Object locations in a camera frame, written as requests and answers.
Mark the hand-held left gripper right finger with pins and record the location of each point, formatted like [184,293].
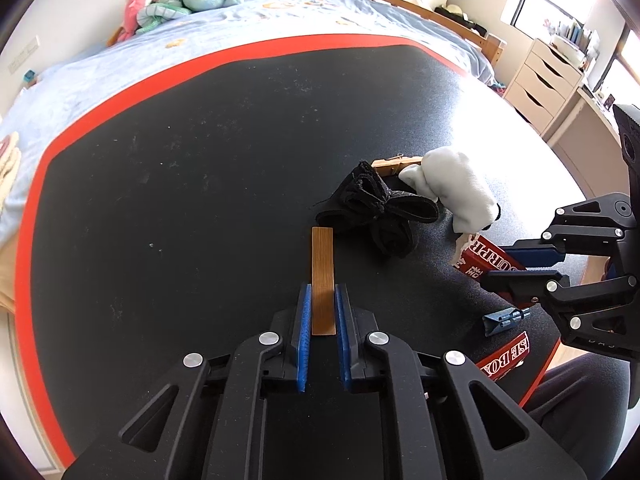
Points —
[344,335]

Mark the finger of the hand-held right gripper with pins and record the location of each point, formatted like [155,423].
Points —
[520,282]
[537,254]

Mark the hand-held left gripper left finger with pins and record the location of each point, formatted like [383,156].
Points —
[304,330]

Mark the red printed box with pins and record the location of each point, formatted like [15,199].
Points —
[505,357]
[487,257]

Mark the wooden strip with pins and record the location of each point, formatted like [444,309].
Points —
[323,270]

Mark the blue plastic clip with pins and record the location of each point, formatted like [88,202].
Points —
[500,321]

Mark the beige desk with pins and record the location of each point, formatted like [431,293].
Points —
[580,135]

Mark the white sock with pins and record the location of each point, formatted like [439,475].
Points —
[450,180]

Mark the white drawer chest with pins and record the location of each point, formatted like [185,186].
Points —
[542,82]

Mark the black sock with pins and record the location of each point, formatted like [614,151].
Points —
[380,205]

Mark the person's right leg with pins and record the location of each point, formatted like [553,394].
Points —
[580,410]

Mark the clutter on drawer chest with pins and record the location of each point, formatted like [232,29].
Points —
[575,40]

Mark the wooden clothespin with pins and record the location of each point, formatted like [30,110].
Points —
[387,166]

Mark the black bag with hat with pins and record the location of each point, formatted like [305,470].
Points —
[457,17]

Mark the folded beige towel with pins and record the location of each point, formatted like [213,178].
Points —
[9,165]

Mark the green striped plush toy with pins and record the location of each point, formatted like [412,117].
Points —
[162,12]

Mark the pink plush toy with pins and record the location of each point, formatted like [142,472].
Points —
[142,2]

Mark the small blue box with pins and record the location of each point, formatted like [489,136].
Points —
[30,78]

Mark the white wall outlet plate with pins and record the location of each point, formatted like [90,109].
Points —
[24,52]

